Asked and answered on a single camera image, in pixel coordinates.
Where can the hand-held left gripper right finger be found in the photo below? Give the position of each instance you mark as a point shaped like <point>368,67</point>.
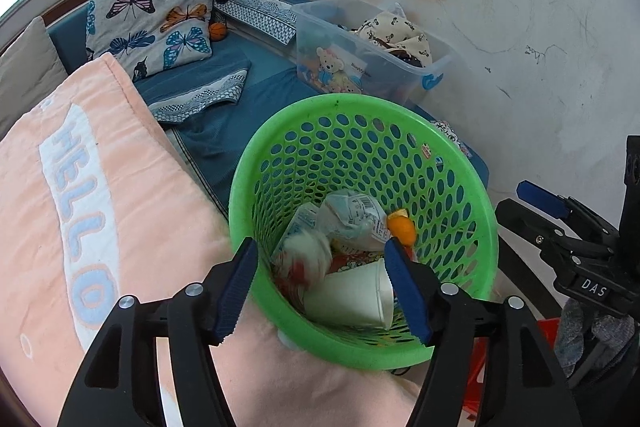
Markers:
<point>407,287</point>

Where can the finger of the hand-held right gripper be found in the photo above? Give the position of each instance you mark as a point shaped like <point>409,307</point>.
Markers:
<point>520,217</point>
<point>540,197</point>

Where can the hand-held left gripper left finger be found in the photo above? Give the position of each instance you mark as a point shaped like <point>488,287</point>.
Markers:
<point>237,287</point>

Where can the white paper cup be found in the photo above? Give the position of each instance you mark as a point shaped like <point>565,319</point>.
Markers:
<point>345,292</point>

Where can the red printed plastic cup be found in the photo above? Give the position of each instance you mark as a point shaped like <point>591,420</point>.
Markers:
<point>300,267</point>

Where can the clear wrapper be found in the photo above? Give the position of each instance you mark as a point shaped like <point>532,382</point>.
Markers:
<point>350,217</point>

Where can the white green milk carton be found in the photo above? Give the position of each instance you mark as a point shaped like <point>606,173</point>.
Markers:
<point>302,222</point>

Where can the green plastic basket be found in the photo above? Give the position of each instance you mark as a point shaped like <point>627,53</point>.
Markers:
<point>350,101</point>

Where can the pink blanket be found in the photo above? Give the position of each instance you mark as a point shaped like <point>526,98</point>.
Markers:
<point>150,207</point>

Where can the clear plastic storage box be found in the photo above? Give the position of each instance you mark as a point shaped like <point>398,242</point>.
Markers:
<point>390,77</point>

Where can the blue cloth with patterned border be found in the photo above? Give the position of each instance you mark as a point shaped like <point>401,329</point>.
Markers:
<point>200,99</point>

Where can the blue sofa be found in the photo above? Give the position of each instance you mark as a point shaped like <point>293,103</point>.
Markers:
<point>270,77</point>

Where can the cream patterned cloth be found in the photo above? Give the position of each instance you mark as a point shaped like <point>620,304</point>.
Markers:
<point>395,32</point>

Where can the small orange ball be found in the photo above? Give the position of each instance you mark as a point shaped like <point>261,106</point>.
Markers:
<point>218,32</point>

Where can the blue white patterned cloth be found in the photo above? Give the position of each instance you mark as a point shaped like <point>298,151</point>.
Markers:
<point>260,17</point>

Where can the large butterfly print pillow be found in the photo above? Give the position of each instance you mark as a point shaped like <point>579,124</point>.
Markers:
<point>145,27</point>

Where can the beige cushion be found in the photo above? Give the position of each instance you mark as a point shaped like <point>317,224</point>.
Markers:
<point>30,67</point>

